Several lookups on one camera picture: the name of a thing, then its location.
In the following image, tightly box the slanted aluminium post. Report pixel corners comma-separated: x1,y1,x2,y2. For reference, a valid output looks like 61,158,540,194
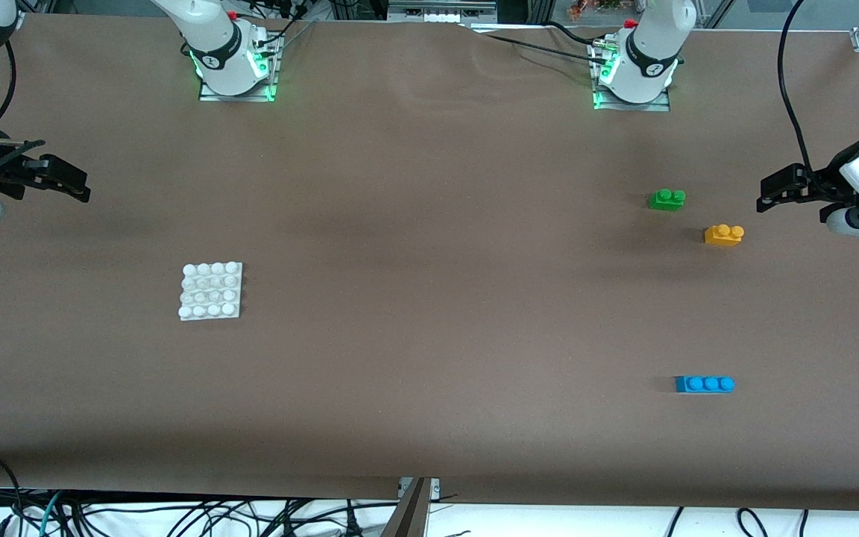
698,0,737,29

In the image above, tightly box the yellow two-stud block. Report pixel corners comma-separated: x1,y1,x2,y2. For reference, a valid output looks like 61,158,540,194
704,224,746,248

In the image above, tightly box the white studded base plate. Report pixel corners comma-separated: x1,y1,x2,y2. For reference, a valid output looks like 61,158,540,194
178,261,244,321

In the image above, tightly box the metal table edge bracket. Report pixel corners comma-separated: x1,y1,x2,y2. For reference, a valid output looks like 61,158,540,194
397,477,441,502

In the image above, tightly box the orange background clutter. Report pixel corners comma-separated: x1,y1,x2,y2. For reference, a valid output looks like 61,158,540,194
570,0,628,19

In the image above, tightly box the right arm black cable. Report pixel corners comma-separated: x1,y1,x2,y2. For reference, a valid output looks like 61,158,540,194
0,41,18,128

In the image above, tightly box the long black base cable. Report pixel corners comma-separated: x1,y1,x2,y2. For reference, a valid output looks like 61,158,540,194
485,34,611,65

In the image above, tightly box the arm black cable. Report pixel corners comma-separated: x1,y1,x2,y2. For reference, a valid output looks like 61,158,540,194
0,41,18,128
778,0,812,174

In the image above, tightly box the grey power strip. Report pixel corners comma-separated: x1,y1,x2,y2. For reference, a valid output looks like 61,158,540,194
387,0,498,24

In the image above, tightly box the teal floor cable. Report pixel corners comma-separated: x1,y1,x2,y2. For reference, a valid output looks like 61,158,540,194
36,490,65,537

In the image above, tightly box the blue three-stud block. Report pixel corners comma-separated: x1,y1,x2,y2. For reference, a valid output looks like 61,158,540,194
675,375,736,395

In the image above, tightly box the aluminium table leg profile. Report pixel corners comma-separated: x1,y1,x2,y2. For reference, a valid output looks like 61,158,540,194
380,477,430,537

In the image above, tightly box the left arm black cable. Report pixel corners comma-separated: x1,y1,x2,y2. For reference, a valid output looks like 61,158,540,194
778,0,812,174

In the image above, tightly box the green two-stud block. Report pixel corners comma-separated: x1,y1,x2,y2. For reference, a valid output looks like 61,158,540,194
648,188,687,212

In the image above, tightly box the short black base cable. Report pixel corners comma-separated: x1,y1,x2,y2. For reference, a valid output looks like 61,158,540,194
545,21,603,45

